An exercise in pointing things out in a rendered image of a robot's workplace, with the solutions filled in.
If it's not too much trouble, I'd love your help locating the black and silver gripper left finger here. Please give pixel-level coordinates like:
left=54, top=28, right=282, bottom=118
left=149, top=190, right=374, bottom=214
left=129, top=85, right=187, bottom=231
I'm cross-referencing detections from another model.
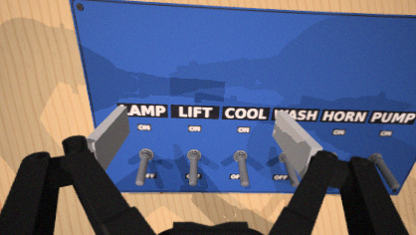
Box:
left=0, top=106, right=157, bottom=235

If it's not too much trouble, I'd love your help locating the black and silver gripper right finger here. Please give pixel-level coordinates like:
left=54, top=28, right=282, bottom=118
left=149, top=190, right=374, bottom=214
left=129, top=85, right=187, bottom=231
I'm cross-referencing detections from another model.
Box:
left=268, top=111, right=409, bottom=235

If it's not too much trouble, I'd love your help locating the blue switch panel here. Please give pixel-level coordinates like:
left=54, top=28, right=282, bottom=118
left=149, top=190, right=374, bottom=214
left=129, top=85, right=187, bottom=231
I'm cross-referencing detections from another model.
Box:
left=69, top=0, right=416, bottom=195

